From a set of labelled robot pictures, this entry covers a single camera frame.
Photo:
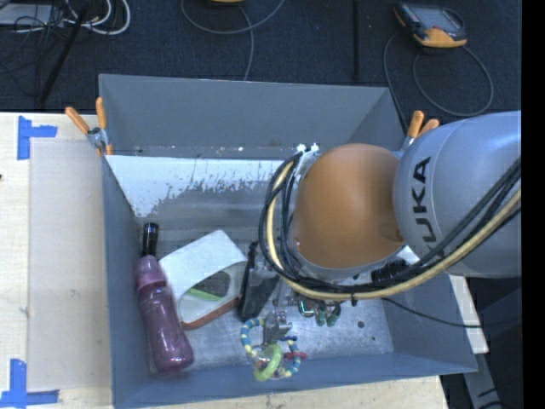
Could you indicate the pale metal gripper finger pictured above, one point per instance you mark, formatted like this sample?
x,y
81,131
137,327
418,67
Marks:
x,y
270,331
284,325

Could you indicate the pink plastic baby bottle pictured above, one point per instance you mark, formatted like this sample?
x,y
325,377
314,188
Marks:
x,y
161,313

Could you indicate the white box with clear window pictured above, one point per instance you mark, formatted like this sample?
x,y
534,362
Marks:
x,y
200,258

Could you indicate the grey metal bin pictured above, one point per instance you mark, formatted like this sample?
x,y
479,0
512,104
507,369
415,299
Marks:
x,y
238,117

